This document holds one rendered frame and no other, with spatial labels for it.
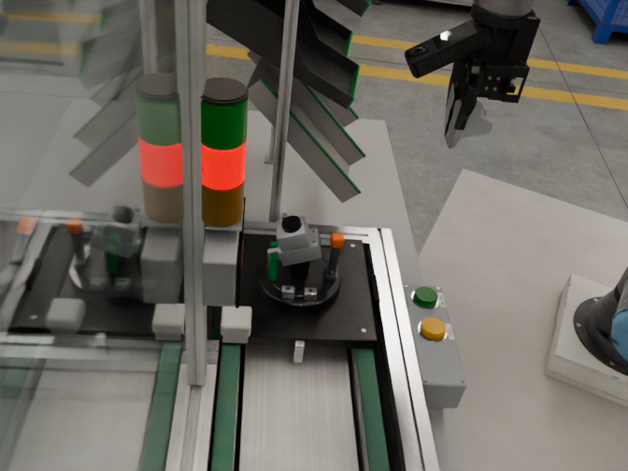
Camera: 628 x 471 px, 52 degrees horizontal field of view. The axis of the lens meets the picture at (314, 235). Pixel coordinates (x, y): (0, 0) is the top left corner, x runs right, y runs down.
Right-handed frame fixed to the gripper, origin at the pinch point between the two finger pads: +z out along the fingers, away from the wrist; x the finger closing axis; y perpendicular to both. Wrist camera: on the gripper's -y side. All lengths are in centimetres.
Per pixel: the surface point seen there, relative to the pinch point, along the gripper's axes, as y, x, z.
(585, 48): 200, 343, 123
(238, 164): -29.9, -25.7, -10.7
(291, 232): -22.2, -6.7, 14.1
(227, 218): -30.9, -26.4, -4.0
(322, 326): -16.3, -14.5, 26.3
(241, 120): -29.8, -25.6, -15.8
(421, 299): 0.5, -7.8, 26.1
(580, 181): 134, 175, 123
